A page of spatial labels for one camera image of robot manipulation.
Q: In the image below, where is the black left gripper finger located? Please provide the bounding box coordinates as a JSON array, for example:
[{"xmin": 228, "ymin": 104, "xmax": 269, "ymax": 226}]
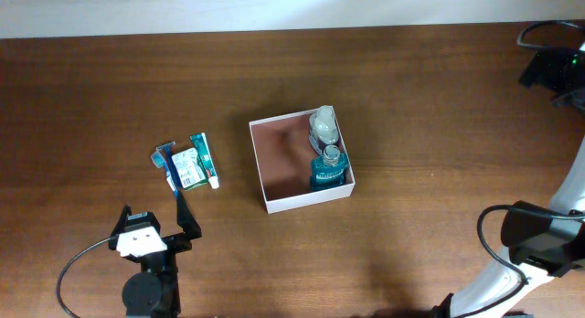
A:
[
  {"xmin": 176, "ymin": 191, "xmax": 202, "ymax": 239},
  {"xmin": 111, "ymin": 205, "xmax": 132, "ymax": 238}
]

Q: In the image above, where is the blue white toothbrush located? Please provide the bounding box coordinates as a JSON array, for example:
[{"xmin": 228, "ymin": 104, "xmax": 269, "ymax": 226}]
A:
[{"xmin": 151, "ymin": 151, "xmax": 178, "ymax": 196}]

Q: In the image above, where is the blue mouthwash bottle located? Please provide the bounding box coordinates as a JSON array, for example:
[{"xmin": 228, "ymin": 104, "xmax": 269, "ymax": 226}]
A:
[{"xmin": 310, "ymin": 144, "xmax": 349, "ymax": 191}]

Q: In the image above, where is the clear sanitizer bottle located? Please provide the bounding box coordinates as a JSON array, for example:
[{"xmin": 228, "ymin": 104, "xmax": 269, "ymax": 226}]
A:
[{"xmin": 309, "ymin": 105, "xmax": 340, "ymax": 154}]

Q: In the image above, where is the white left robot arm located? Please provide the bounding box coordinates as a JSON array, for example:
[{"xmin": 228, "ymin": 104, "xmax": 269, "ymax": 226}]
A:
[{"xmin": 108, "ymin": 191, "xmax": 202, "ymax": 318}]

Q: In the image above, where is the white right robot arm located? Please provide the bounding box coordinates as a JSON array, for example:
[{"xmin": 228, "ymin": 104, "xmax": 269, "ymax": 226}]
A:
[{"xmin": 429, "ymin": 43, "xmax": 584, "ymax": 318}]

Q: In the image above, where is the white green soap packet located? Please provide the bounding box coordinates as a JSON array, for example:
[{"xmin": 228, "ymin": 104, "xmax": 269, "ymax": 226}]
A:
[{"xmin": 171, "ymin": 148, "xmax": 207, "ymax": 190}]

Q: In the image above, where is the green toothpaste tube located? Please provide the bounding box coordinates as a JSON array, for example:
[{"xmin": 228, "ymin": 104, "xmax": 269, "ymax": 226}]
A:
[{"xmin": 190, "ymin": 132, "xmax": 219, "ymax": 189}]

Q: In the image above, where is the white pink open box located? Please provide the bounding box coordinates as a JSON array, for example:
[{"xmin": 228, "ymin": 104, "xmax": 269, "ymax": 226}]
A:
[{"xmin": 249, "ymin": 109, "xmax": 356, "ymax": 214}]

